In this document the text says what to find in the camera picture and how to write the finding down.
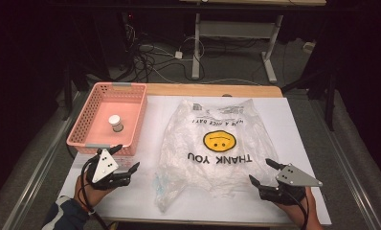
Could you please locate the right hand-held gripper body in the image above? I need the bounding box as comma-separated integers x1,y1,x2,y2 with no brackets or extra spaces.
258,163,325,206

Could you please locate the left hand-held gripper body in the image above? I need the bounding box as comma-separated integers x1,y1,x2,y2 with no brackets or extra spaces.
84,148,132,192

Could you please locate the small white-lidded jar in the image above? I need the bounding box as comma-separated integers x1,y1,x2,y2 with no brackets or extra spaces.
107,114,124,133

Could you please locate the pink plastic basket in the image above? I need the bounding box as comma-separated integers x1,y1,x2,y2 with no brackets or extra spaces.
66,81,148,157

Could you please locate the clear smiley plastic bag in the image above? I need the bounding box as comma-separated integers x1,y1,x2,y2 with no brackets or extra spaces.
153,98,280,214

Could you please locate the person's left hand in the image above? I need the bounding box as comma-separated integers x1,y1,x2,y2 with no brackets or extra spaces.
73,174,115,209

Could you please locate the person's right hand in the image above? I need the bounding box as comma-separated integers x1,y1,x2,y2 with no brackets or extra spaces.
275,187,323,225

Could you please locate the white table sheet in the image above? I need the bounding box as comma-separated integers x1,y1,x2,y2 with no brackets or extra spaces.
57,95,332,226

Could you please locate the dark metal stand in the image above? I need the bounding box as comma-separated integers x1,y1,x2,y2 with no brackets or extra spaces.
61,58,91,122

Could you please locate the black metal stand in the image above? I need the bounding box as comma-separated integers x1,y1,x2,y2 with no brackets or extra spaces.
280,68,339,132

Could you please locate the small white floor box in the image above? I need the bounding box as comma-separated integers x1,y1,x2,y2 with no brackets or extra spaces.
303,40,317,55

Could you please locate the white-framed desk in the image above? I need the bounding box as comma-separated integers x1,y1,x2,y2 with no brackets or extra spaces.
178,0,327,84

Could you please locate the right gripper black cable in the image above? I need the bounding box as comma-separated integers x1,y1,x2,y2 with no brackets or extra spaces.
285,190,310,223

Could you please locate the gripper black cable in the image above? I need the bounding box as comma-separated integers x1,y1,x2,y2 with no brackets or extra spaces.
285,190,310,223
79,157,111,230

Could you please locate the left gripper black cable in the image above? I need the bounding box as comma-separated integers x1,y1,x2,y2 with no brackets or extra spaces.
79,157,111,230

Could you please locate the aluminium frame rail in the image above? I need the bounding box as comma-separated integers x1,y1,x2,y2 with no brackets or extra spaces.
1,90,88,230
303,95,381,230

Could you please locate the tangle of floor cables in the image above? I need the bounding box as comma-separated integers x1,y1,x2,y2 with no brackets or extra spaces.
120,12,209,84

